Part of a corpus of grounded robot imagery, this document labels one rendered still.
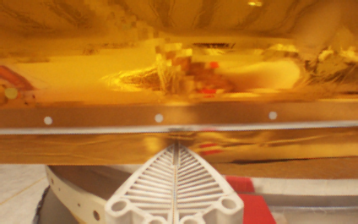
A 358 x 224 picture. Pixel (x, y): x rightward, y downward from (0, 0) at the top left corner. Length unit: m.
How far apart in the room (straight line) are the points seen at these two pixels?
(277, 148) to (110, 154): 0.24
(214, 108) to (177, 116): 0.05
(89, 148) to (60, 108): 0.07
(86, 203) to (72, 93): 0.15
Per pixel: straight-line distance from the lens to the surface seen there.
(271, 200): 0.23
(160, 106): 0.18
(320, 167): 0.25
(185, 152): 0.16
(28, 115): 0.28
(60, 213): 0.48
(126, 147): 0.20
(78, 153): 0.24
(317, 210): 0.26
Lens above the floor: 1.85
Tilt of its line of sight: 6 degrees down
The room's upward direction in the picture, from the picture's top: 1 degrees counter-clockwise
